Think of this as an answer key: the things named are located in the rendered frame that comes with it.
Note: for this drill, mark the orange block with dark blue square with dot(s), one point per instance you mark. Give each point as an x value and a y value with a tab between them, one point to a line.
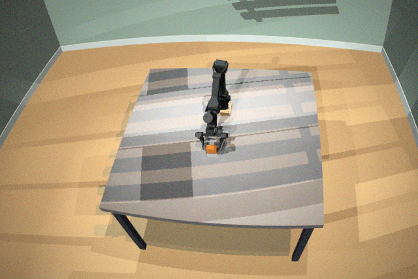
211	149

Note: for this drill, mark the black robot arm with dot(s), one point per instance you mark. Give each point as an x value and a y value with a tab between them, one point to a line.
220	96

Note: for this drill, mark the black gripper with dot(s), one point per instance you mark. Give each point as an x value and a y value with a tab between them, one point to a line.
201	134

